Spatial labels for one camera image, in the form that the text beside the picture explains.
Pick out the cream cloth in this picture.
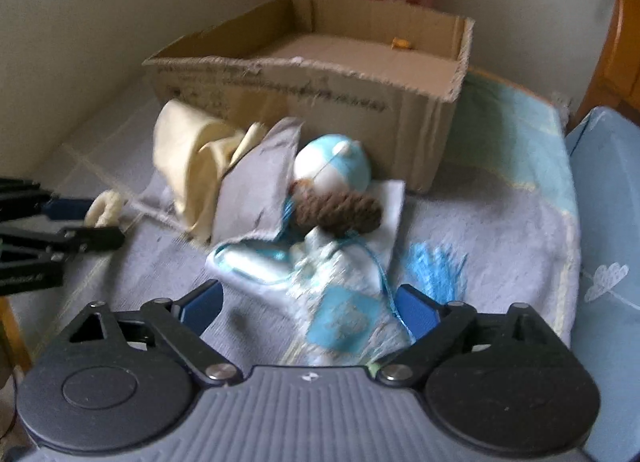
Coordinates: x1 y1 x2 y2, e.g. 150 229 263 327
152 99 267 244

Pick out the brown cardboard box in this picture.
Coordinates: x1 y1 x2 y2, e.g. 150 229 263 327
142 0 475 194

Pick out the teal bed sheet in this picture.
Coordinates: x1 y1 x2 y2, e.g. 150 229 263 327
457 68 577 224

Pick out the light blue patterned pillow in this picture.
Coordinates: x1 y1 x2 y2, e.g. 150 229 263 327
564 106 640 462

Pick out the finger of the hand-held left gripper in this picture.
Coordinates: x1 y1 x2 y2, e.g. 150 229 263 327
0 177 97 222
0 224 126 263

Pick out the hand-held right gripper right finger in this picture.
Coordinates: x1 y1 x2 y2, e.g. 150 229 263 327
377 284 557 386

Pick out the grey cloth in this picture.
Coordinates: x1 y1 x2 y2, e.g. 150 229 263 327
210 117 304 246

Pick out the wooden headboard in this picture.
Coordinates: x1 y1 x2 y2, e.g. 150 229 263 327
575 0 640 135

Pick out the blue and white ball toy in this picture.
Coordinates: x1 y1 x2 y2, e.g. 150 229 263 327
292 134 372 194

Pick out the brown knitted toy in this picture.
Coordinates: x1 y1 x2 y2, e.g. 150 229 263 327
286 182 384 236

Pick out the grey-blue bed blanket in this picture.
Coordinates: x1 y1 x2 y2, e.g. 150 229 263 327
9 89 582 379

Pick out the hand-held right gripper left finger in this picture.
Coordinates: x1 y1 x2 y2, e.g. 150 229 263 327
67 280 239 385

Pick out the cream fabric ring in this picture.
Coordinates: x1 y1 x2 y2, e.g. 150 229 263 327
84 191 124 229

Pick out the wooden bed rail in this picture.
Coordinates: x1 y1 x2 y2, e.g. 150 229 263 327
0 298 32 380

